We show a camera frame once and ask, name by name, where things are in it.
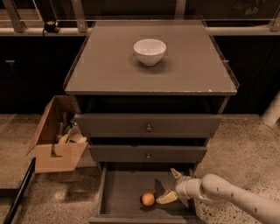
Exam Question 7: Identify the grey top drawer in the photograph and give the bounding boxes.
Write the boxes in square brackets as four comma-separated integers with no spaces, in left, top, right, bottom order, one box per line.
[74,114,221,138]

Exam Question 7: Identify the grey drawer cabinet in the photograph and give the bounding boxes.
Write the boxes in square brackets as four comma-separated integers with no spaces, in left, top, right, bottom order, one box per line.
[62,19,240,165]

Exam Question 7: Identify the white ceramic bowl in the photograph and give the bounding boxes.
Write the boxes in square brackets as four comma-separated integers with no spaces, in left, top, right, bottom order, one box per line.
[133,38,167,67]

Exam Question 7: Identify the grey middle drawer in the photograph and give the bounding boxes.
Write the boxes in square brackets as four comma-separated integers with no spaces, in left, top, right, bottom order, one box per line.
[88,145,207,163]

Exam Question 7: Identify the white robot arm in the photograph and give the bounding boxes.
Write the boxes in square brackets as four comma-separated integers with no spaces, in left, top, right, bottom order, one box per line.
[157,96,280,224]

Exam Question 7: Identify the brown cardboard box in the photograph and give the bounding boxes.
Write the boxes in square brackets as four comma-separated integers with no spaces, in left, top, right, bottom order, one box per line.
[27,95,88,173]

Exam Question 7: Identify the grey open bottom drawer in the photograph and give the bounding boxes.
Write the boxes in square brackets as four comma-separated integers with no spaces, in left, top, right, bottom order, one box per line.
[88,162,205,224]

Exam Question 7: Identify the green bottle in box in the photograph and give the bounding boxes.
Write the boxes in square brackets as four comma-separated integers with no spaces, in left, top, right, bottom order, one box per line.
[64,118,77,134]

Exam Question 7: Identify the brass top drawer knob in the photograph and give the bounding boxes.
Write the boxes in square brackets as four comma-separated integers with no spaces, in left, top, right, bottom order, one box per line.
[146,124,152,132]

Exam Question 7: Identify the small black device on ledge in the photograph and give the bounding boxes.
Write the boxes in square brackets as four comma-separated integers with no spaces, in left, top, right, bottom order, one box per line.
[44,21,60,33]

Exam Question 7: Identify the orange fruit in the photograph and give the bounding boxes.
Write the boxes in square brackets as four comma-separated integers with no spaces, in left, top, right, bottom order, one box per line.
[141,192,155,207]

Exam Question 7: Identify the crumpled paper in box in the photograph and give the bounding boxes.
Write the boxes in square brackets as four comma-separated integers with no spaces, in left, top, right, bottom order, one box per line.
[58,127,87,144]

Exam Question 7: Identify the black bar on floor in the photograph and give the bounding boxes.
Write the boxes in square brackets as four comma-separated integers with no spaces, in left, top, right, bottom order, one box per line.
[3,157,36,224]

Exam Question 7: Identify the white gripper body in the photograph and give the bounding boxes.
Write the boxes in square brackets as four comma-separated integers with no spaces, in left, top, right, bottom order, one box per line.
[174,176,193,200]

